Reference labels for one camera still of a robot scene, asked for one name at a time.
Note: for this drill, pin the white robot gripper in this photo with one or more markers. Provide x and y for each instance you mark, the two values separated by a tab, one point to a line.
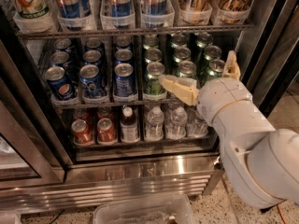
223	97

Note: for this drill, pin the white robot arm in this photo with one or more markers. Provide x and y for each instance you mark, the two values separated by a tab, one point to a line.
260	161

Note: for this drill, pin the green can front right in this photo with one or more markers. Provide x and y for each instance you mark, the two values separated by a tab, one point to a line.
214	70

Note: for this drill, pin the green can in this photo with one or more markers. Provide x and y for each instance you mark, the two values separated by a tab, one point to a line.
152	85
186	69
214	70

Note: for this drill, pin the green can front middle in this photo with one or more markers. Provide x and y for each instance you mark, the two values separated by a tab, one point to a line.
186	69

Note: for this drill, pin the green can front left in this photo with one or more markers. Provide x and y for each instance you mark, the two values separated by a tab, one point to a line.
152	85

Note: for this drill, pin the pepsi can front right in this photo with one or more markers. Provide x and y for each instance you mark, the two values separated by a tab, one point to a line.
124	78

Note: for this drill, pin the pepsi can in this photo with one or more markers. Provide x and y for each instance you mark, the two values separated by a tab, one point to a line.
124	78
60	83
91	81

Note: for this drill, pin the orange soda can right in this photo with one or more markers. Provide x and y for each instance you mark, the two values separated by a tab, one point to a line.
106	130

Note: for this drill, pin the orange soda can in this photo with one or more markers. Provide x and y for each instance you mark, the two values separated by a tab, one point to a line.
81	131
106	130

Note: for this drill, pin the pepsi can front middle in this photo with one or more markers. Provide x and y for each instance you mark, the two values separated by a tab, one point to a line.
91	81

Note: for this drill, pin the red bull can middle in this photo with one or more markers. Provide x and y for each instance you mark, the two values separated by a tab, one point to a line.
119	0

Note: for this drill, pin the stainless steel fridge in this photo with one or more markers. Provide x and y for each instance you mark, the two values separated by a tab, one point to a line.
44	170

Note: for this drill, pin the orange soda can left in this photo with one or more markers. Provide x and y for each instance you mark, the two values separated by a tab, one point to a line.
81	131

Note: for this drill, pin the pepsi can front left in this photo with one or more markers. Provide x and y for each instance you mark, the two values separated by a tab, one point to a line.
60	83

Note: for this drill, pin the white 7up can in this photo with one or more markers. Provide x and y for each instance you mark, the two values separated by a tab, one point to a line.
31	9

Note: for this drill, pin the water bottle right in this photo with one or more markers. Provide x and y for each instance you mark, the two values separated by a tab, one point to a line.
196	125

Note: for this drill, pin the water bottle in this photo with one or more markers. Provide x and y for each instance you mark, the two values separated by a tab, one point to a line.
196	125
154	124
176	127

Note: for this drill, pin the water bottle middle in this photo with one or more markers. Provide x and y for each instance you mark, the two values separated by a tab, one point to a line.
176	127

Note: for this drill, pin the water bottle left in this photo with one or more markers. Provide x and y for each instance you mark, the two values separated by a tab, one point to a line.
154	124

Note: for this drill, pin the brown drink bottle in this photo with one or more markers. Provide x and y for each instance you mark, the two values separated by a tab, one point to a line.
129	128

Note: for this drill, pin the clear plastic bin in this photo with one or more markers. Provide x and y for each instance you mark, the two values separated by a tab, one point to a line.
153	209

